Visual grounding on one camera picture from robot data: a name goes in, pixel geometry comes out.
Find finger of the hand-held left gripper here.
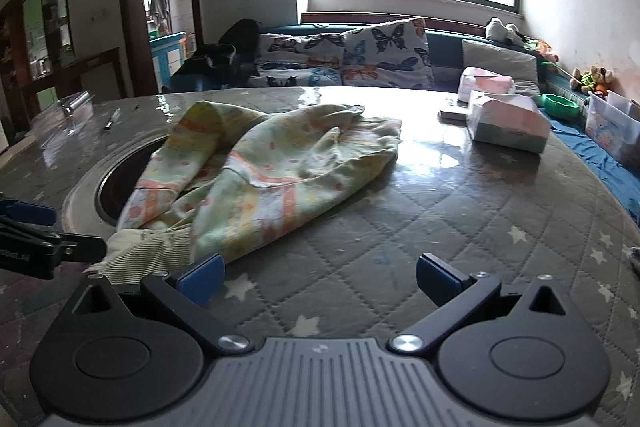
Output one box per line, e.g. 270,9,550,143
0,228,108,281
0,201,57,230

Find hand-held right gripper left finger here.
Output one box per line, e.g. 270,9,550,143
59,252,255,356

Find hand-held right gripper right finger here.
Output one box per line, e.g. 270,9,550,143
388,252,582,356

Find yellow-green patterned garment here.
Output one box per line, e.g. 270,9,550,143
89,101,403,285

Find grey quilted star table cover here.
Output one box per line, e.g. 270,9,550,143
0,87,640,427

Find clear plastic container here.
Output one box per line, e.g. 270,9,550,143
37,91,94,148

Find dark wooden display cabinet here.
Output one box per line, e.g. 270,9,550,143
0,0,77,152

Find blue white cabinet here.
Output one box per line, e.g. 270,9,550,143
150,32,187,92

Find green plastic bowl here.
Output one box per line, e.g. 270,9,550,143
542,93,581,118

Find black clothing pile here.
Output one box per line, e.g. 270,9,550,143
170,44,242,94

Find folded butterfly print quilt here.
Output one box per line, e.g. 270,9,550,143
248,62,346,88

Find grey pillow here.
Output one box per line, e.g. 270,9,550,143
461,39,541,86

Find clear plastic storage box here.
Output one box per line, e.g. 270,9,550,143
584,92,640,164

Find large butterfly print pillow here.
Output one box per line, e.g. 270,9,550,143
341,18,435,88

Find black bag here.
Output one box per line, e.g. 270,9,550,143
220,19,262,60

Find small butterfly print pillow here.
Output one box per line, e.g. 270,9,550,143
257,33,347,68

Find brown green plush toys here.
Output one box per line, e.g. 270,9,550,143
570,66,617,98

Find green pink plush toy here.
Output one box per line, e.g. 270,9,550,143
525,38,559,64

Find white plush toy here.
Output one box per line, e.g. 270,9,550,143
486,18,524,44

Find dark wooden door frame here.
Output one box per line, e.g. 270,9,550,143
117,0,203,98

